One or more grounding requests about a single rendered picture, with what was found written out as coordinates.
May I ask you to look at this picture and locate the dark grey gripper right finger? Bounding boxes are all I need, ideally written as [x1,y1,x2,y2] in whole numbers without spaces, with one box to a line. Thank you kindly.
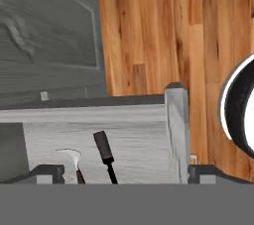
[188,164,254,185]

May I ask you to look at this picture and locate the grey drawer front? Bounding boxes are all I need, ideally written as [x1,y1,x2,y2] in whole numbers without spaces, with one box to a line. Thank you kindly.
[164,81,192,185]

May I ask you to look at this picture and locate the black handled utensil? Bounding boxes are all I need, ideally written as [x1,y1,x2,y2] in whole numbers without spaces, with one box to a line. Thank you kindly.
[92,130,119,185]

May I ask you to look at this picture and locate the silver curved utensil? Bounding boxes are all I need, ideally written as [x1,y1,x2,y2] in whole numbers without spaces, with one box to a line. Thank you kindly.
[55,148,86,185]

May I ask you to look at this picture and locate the open grey drawer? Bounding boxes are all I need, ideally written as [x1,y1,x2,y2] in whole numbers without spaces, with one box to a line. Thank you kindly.
[0,93,173,185]

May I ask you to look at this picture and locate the small silver cupboard knob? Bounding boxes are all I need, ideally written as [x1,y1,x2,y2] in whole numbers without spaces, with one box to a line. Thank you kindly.
[40,91,51,102]

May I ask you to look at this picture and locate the black and white round object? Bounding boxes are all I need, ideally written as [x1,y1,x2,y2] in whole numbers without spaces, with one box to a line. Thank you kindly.
[218,53,254,160]

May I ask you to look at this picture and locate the grey cupboard door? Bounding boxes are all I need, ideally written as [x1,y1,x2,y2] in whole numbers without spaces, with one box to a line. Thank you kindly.
[0,0,109,108]

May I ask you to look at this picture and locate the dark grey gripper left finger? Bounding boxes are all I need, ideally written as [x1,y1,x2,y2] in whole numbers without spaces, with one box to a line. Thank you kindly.
[0,164,65,185]

